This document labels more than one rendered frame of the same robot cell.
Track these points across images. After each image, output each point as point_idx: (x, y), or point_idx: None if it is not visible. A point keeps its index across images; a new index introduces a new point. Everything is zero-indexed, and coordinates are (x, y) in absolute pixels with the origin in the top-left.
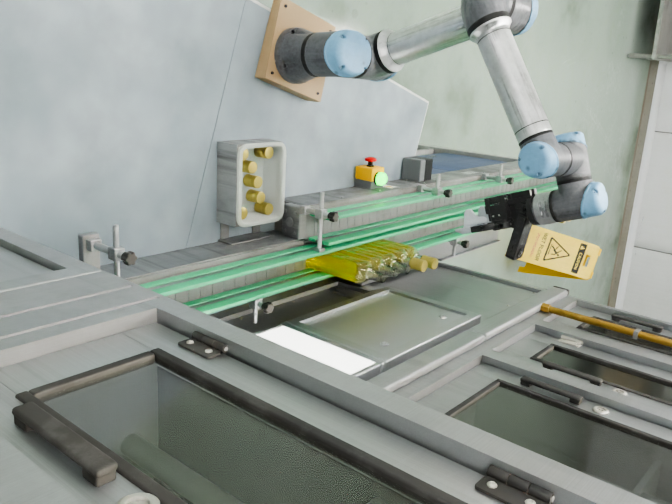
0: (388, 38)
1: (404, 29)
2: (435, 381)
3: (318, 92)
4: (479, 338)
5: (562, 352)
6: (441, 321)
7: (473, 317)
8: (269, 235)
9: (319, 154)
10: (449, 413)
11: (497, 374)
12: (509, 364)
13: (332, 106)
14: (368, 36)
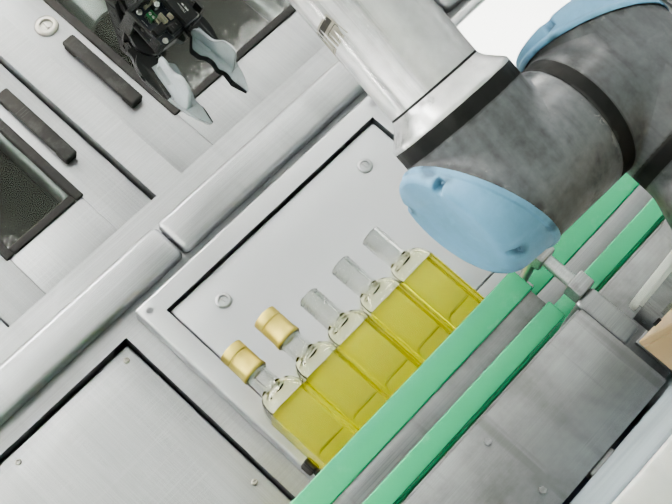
0: (473, 47)
1: (429, 0)
2: (291, 77)
3: (656, 320)
4: (173, 209)
5: (0, 229)
6: (232, 276)
7: (159, 291)
8: (644, 334)
9: (590, 488)
10: (285, 11)
11: (169, 132)
12: (143, 140)
13: (598, 492)
14: (541, 99)
